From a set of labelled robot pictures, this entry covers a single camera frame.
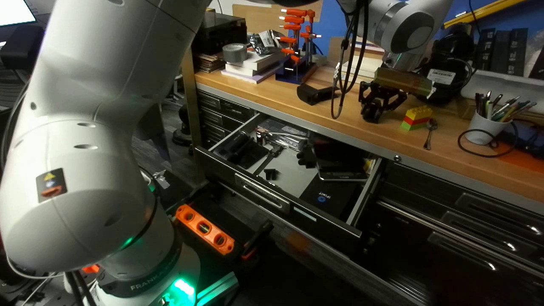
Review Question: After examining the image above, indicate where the black metal drawer cabinet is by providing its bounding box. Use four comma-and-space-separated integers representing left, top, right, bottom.
199, 90, 544, 306

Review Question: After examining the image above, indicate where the black bracket object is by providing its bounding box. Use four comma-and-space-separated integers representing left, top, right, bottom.
297, 84, 336, 106

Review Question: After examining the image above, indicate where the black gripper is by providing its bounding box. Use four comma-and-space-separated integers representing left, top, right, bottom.
358, 82, 408, 123

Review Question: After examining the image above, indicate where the white storage bin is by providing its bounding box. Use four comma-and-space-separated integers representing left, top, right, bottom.
460, 70, 544, 114

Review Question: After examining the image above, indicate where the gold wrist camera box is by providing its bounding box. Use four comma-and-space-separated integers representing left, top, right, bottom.
374, 68, 433, 97

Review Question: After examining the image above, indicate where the colourful toy brick stack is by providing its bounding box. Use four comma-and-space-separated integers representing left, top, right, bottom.
399, 106, 433, 131

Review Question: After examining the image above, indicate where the grey duct tape roll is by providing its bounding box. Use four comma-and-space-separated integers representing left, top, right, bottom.
222, 43, 246, 65

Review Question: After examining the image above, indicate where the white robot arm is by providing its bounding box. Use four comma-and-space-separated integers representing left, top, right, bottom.
1, 0, 210, 306

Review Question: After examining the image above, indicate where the black label printer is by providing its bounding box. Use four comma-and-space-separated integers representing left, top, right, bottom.
421, 34, 474, 106

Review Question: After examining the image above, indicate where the black electronics box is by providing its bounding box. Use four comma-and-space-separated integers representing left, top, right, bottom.
192, 12, 246, 55

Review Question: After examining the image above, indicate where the red handled hex key set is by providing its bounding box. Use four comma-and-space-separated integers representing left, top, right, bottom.
275, 9, 316, 85

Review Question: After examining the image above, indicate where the yellow handled tool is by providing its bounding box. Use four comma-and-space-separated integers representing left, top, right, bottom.
442, 0, 527, 29

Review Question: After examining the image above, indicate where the tool drawer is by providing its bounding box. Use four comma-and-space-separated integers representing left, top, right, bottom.
197, 114, 380, 238

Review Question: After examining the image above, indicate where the black cable loop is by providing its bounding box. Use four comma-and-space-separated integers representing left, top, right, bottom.
455, 121, 520, 160

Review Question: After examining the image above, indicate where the white pen cup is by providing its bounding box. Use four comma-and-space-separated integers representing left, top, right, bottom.
465, 114, 506, 145

